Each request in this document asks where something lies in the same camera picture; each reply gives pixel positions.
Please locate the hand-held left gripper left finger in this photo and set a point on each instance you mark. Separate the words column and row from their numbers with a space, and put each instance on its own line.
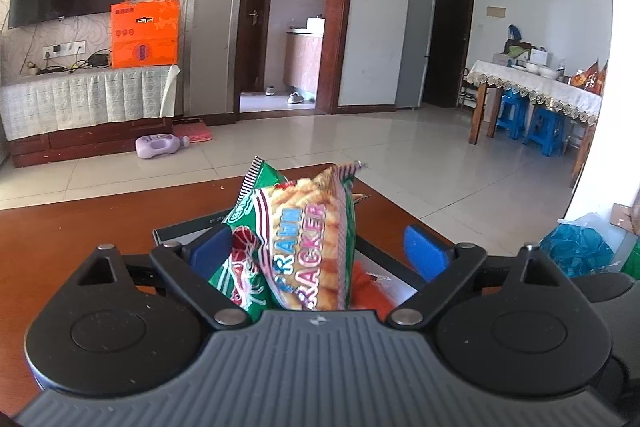
column 212, row 252

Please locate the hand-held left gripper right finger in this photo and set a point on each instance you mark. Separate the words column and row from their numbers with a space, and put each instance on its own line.
column 427, row 252

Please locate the shallow blue cardboard box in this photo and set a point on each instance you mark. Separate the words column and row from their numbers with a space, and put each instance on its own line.
column 200, row 224

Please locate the wide orange snack packet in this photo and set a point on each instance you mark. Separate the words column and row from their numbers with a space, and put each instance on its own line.
column 367, row 297

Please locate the small green cracker packet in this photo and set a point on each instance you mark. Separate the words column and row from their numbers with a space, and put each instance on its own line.
column 310, row 237

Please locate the blue plastic bag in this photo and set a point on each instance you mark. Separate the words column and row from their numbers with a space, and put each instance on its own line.
column 575, row 252

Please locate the brown cardboard box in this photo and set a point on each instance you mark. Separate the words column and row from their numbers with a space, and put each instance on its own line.
column 625, row 217

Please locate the purple plastic bottle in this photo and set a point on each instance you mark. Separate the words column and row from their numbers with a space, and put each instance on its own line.
column 157, row 147

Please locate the pink floor mat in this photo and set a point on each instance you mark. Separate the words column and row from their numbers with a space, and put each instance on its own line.
column 192, row 133

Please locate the wooden dining table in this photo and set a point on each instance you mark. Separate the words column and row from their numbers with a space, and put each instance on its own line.
column 480, row 117

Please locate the blue plastic stool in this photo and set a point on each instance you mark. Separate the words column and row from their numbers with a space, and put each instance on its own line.
column 547, row 132
column 511, row 114

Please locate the lace-edged tablecloth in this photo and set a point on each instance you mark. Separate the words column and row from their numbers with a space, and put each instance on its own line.
column 530, row 87

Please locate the pale lace cabinet cover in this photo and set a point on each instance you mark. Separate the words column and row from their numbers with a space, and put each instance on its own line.
column 85, row 102

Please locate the wooden kitchen cabinet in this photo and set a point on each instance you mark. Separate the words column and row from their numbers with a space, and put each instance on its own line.
column 302, row 62

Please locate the orange snack bag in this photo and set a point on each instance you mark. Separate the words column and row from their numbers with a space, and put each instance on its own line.
column 585, row 77

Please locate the black router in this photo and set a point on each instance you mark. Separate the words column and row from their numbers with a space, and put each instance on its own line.
column 99, row 59

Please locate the white kitchen appliance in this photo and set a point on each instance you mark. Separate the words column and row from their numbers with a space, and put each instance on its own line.
column 539, row 57

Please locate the orange cardboard gift box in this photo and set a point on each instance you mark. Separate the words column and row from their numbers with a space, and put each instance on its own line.
column 145, row 34

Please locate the wooden door frame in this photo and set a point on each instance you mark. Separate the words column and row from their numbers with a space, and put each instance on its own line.
column 345, row 7

